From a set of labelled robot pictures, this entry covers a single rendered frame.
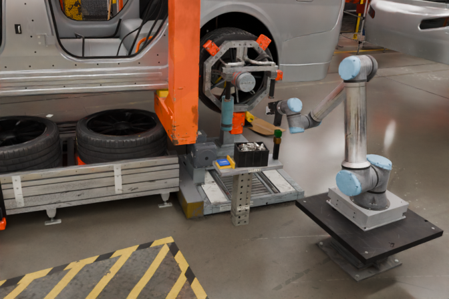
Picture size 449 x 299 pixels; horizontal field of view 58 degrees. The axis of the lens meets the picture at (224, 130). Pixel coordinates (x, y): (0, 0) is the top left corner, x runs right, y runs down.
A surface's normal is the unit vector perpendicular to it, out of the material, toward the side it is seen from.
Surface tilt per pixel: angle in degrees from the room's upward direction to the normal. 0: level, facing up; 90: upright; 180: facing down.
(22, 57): 92
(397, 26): 88
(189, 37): 90
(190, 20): 90
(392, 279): 0
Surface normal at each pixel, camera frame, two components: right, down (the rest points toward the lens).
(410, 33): -0.89, 0.11
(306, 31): 0.34, 0.38
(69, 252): 0.05, -0.92
